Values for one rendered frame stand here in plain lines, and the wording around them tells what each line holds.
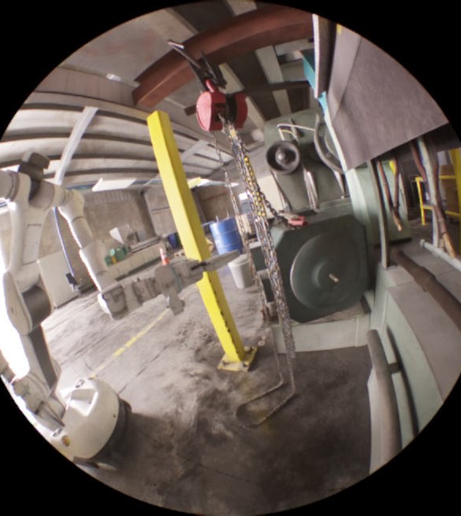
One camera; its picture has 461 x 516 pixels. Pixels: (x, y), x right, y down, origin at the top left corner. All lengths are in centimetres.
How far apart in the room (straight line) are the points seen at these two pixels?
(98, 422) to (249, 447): 71
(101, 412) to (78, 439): 21
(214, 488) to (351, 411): 71
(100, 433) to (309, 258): 123
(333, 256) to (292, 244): 18
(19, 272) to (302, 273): 108
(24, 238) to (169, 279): 56
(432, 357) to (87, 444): 122
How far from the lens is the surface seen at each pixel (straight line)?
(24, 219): 75
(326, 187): 166
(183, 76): 97
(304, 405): 107
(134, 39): 125
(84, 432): 107
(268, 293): 101
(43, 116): 629
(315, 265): 75
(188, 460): 111
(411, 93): 47
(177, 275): 47
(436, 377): 47
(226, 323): 112
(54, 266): 859
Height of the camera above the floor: 96
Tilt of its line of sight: 13 degrees down
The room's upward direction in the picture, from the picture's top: 17 degrees counter-clockwise
